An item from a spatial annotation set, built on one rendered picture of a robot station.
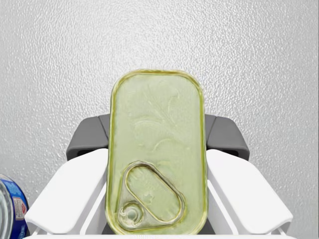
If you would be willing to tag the blue flat can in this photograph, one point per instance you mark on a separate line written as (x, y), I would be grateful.
(12, 211)

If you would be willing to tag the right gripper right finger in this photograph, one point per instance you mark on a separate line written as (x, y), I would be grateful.
(244, 189)

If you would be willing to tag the green and blue rectangular can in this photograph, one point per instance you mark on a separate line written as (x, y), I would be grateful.
(157, 129)

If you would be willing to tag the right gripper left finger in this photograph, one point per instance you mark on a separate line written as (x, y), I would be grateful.
(72, 189)

